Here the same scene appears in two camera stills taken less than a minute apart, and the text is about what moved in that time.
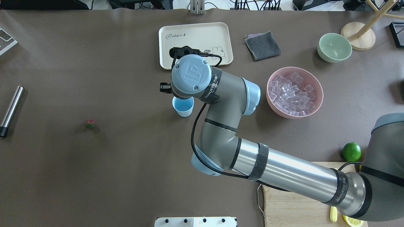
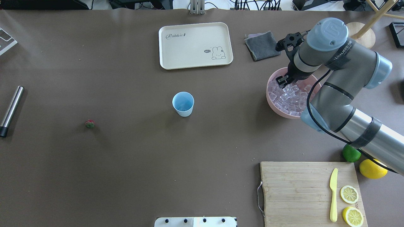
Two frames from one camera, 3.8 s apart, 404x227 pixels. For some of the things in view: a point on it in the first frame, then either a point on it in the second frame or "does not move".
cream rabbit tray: [212, 38] does not move
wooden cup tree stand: [361, 36] does not move
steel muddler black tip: [11, 111] does not move
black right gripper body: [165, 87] to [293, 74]
